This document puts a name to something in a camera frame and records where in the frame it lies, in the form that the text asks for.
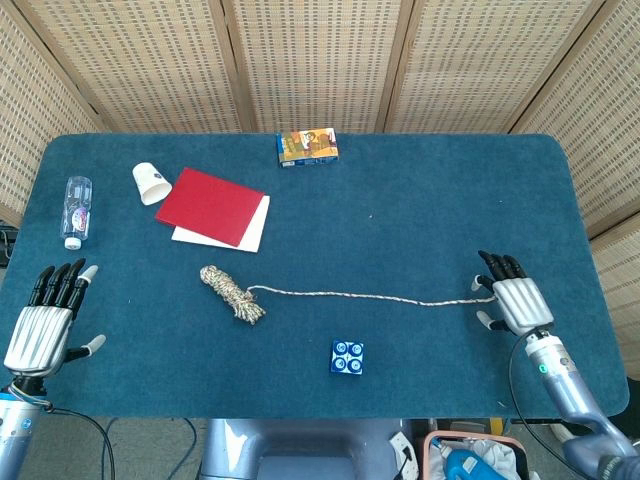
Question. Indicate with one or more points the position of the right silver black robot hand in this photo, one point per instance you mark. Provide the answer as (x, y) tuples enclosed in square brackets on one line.
[(522, 305)]

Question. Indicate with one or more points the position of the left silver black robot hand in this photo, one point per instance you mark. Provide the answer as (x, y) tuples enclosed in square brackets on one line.
[(37, 335)]

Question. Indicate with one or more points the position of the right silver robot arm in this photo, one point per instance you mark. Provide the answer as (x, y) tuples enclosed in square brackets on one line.
[(570, 395)]

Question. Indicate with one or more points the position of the black device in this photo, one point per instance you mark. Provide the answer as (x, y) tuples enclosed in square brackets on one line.
[(6, 245)]

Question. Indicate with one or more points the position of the clear plastic water bottle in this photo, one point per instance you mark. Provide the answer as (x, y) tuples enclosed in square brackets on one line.
[(77, 210)]

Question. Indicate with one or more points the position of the pink plastic basket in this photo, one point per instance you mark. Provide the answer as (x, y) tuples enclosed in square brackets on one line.
[(520, 447)]

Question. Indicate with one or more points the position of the white cloth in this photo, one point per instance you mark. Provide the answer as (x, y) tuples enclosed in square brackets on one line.
[(497, 457)]

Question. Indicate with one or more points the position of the blue spray bottle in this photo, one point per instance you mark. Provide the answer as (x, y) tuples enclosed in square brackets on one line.
[(460, 465)]

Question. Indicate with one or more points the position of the blue toy building block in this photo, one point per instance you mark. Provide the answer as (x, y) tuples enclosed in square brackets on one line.
[(347, 357)]

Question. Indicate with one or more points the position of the white paper cup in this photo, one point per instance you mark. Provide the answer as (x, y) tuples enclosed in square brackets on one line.
[(150, 185)]

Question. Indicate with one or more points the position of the white power strip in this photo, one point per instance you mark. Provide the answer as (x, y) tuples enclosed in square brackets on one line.
[(402, 450)]

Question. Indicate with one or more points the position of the woven bamboo screen panel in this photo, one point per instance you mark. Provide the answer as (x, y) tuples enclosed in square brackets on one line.
[(600, 125), (150, 65), (30, 125), (320, 65), (490, 65)]

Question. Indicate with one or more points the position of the red notebook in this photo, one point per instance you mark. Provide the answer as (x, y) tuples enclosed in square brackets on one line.
[(210, 207)]

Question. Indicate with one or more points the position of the white paper sheet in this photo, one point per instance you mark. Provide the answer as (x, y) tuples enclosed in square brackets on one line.
[(254, 234)]

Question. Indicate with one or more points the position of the silver robot torso base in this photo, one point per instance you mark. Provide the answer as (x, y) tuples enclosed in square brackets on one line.
[(300, 450)]

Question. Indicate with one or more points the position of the colourful printed carton box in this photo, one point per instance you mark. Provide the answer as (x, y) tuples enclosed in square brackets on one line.
[(307, 147)]

